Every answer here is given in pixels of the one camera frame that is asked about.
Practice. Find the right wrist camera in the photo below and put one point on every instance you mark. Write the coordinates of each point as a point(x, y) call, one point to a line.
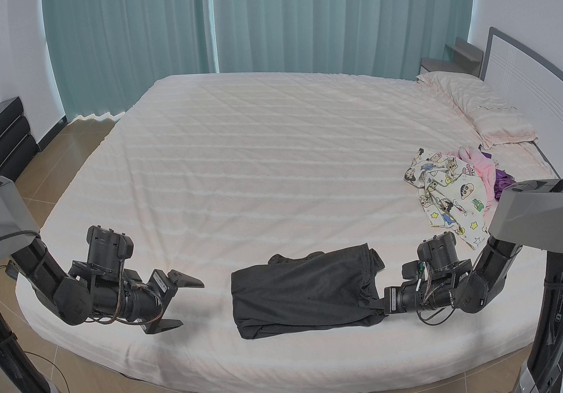
point(412, 270)

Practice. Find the purple garment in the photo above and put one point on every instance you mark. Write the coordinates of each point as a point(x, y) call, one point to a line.
point(503, 182)

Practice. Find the bed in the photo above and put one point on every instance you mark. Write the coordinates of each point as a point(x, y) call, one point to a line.
point(264, 162)

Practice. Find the black chest of drawers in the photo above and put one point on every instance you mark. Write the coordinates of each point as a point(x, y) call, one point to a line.
point(17, 136)

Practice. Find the pink garment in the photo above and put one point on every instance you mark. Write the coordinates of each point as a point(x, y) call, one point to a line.
point(486, 171)

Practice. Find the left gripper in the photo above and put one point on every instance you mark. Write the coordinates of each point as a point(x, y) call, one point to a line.
point(140, 301)

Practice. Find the white printed pyjama top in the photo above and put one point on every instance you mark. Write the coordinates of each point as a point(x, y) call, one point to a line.
point(448, 202)

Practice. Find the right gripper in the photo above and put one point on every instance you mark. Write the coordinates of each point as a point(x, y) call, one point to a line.
point(400, 299)

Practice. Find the blue-green curtain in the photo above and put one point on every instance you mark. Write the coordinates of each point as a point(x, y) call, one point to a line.
point(343, 8)
point(127, 21)

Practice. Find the grey bedside table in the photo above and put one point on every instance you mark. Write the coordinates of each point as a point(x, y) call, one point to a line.
point(448, 65)

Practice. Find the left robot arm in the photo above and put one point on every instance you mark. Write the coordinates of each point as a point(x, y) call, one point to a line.
point(66, 294)

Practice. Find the pale pink pillow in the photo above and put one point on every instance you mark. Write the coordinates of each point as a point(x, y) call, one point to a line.
point(488, 109)

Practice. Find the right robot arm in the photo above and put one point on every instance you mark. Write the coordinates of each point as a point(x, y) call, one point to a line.
point(528, 215)

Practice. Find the black T-shirt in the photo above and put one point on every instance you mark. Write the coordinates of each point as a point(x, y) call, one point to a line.
point(308, 290)

